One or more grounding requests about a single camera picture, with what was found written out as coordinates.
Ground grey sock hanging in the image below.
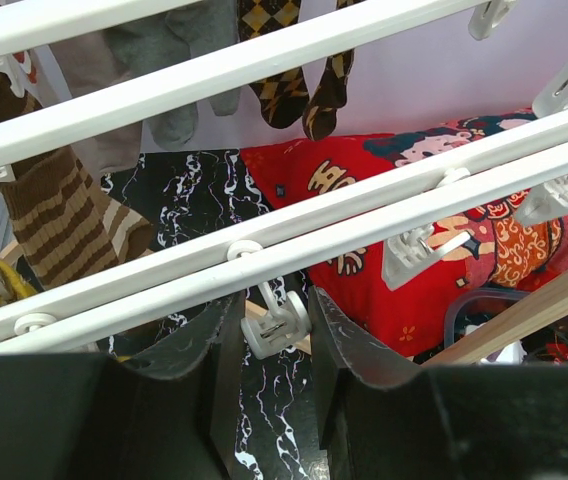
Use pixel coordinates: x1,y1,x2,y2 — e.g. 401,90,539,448
104,0,240,151

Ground red cartoon print blanket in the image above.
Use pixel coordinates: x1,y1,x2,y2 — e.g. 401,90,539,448
239,106,568,359

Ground white plastic clip hanger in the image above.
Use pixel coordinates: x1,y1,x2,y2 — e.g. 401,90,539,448
0,1,568,357

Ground yellow sock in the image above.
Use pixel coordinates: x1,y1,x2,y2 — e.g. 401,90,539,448
0,259,37,306

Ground clear plastic basket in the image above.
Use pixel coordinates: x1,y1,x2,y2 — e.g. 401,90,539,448
444,288,528,348

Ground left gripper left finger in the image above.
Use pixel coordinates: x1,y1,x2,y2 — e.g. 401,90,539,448
108,289,248,480

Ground white hanger clip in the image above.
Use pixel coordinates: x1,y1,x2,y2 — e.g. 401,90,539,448
240,282,312,360

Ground brown argyle sock hanging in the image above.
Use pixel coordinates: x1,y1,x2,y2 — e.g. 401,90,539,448
236,0,310,129

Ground brown striped sock hanging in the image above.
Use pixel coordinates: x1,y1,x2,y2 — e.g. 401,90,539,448
0,72,155,291

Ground wooden drying rack frame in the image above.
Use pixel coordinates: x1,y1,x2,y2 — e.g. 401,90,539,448
0,239,568,366

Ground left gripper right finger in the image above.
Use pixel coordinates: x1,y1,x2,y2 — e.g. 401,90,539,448
308,285,465,480

